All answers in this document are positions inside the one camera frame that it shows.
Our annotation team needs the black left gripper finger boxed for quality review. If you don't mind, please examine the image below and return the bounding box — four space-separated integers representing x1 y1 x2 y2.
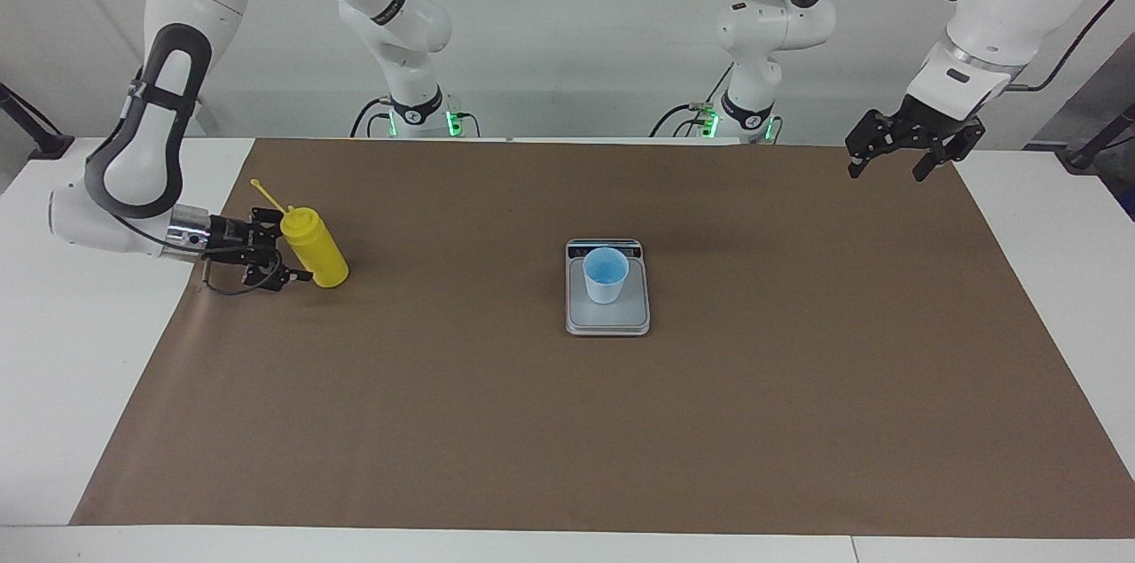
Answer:
844 110 893 181
912 126 986 184

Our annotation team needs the yellow squeeze seasoning bottle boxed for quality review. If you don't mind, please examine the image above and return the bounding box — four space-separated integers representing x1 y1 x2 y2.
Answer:
250 179 349 288

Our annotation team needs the light blue plastic cup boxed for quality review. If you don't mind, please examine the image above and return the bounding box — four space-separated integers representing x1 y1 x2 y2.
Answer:
583 247 630 305

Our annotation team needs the silver digital kitchen scale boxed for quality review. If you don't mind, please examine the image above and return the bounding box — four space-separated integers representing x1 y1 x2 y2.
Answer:
565 238 651 337

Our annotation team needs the black clamp stand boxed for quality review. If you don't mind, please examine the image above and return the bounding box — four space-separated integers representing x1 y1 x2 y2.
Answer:
1055 102 1135 172
0 82 75 160

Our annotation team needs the brown table mat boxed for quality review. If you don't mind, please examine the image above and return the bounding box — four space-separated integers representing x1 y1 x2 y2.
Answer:
71 137 1135 539

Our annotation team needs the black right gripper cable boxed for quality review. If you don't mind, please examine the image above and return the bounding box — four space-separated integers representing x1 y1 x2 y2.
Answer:
200 248 285 297

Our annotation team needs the black right arm base cable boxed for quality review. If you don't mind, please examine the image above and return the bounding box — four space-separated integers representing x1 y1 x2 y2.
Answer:
349 95 396 138

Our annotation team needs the black arm base cable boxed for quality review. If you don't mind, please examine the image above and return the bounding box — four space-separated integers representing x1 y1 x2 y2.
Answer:
649 100 724 139
349 95 396 138

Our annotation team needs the black left arm base cable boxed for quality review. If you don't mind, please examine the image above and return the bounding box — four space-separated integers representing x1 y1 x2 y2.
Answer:
649 100 724 139

